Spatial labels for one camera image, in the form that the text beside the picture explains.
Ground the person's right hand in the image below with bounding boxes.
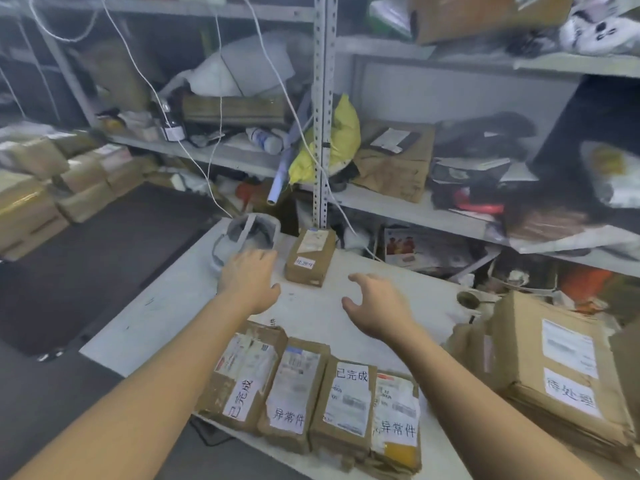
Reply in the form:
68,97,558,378
341,274,416,341

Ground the person's left hand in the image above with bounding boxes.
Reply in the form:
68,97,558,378
219,249,281,315

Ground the cardboard parcel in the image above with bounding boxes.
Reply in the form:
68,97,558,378
283,228,337,289

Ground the person's left forearm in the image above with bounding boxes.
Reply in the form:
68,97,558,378
9,292,261,480

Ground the person's right forearm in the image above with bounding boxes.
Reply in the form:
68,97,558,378
387,324,606,480

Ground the colourful printed paper box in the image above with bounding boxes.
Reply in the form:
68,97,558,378
382,227,471,271

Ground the rolled pale paper poster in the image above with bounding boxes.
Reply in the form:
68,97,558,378
266,92,315,207

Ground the grey metal shelf rack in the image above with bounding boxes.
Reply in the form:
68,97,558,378
312,0,640,295

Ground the white crumpled wrapper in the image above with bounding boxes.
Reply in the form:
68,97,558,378
169,172,211,195

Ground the white plastic basket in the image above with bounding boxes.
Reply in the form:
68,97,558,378
487,259,531,291

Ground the blurred grey storage rack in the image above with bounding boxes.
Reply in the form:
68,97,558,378
0,0,331,231

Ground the crumpled cardboard box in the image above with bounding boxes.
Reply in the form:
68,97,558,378
349,119,437,204

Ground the pink plastic packet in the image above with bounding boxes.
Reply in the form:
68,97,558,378
452,189,506,215

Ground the black rubber mat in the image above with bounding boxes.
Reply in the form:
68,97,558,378
0,182,231,358

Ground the grey and black mailer bag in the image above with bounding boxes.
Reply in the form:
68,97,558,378
429,154,526,195

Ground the flat green-printed cardboard box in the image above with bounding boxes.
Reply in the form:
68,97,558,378
181,93,293,127

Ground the yellow plastic bag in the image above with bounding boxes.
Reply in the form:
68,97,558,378
289,93,362,185

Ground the brown parcel in clear wrap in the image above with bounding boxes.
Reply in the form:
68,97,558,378
502,199,591,241

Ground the white gridded plastic bag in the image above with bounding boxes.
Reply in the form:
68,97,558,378
509,224,640,261

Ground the orange box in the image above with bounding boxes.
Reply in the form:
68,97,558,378
559,264,613,301

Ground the black fluffy plastic bag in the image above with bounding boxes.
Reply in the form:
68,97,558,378
435,112,536,155

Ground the white foam sheet bundle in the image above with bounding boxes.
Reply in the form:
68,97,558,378
159,29,316,98

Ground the row of big cardboard cartons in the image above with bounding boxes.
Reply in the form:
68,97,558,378
0,127,149,263

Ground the crumpled brown paper sack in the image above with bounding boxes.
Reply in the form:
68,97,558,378
79,39,151,113

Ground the white mailer bag yellow patch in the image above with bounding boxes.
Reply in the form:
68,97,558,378
579,139,640,211

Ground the green plastic bag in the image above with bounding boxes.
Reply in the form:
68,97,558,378
369,0,416,38

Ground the white headset grey strap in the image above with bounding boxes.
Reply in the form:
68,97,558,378
209,213,282,277

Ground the thick white cord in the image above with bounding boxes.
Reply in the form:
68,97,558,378
239,0,389,265

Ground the thin white wire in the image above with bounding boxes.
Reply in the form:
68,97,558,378
27,0,239,219

